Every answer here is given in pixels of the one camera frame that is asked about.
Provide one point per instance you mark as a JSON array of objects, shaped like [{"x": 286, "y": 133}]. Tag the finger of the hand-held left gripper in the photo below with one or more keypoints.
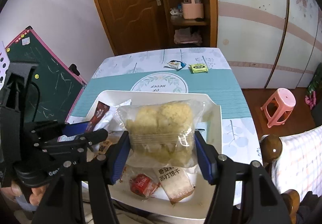
[
  {"x": 74, "y": 129},
  {"x": 96, "y": 135}
]

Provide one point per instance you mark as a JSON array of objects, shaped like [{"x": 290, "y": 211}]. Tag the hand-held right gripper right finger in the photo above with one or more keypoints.
[{"x": 204, "y": 159}]

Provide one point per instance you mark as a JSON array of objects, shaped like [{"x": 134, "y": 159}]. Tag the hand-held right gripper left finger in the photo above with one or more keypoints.
[{"x": 120, "y": 156}]

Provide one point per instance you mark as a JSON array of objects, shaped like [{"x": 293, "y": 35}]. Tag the white rectangular tray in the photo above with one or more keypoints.
[{"x": 213, "y": 118}]

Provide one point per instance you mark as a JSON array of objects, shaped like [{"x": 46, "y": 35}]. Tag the clear bag of yellow puffs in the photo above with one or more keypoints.
[{"x": 161, "y": 126}]

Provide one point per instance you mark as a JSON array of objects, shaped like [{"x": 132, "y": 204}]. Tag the person's left hand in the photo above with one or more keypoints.
[{"x": 32, "y": 193}]

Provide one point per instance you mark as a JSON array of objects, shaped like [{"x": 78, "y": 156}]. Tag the orange print snack packet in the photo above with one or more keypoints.
[{"x": 105, "y": 146}]

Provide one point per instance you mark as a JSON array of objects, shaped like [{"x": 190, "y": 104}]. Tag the dark red stick sachet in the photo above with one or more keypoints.
[{"x": 98, "y": 117}]

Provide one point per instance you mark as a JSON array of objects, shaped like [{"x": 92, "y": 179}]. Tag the white crinkled packet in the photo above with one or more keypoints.
[{"x": 118, "y": 113}]

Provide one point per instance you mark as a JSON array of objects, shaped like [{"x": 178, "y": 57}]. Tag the small red wrapped snack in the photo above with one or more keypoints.
[{"x": 140, "y": 184}]

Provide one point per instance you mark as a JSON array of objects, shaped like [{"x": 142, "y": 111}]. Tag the beige cracker packet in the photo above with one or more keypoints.
[{"x": 176, "y": 182}]

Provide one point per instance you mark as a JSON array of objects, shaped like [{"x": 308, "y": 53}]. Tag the white dotted paper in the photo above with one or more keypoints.
[{"x": 3, "y": 61}]

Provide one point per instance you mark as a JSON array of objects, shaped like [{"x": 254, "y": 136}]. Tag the yellow-green snack packet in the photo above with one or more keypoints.
[{"x": 198, "y": 68}]

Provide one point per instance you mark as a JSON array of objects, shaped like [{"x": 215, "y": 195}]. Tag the pink plastic stool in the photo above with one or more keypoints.
[{"x": 279, "y": 105}]

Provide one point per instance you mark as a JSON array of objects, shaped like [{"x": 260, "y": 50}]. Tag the checked white cloth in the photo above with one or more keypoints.
[{"x": 299, "y": 158}]

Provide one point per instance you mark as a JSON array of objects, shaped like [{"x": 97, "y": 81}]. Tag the small blue white packet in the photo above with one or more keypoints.
[{"x": 174, "y": 64}]

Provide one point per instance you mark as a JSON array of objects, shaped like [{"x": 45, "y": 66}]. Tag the pink toy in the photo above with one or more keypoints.
[{"x": 311, "y": 100}]

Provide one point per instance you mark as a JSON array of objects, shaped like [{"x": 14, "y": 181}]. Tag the folded pink cloth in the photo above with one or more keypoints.
[{"x": 187, "y": 37}]

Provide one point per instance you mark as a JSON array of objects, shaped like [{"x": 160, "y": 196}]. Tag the brown wooden door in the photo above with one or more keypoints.
[{"x": 125, "y": 12}]

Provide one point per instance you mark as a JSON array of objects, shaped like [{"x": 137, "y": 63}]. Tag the pale wardrobe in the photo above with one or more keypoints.
[{"x": 264, "y": 37}]

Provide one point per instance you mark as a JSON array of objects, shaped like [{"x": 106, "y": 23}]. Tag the green packet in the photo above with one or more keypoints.
[{"x": 315, "y": 79}]

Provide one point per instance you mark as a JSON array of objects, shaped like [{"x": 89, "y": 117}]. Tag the green chalkboard pink frame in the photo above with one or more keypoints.
[{"x": 42, "y": 83}]

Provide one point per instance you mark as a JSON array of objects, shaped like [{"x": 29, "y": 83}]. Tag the round wooden post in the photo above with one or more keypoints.
[{"x": 271, "y": 147}]

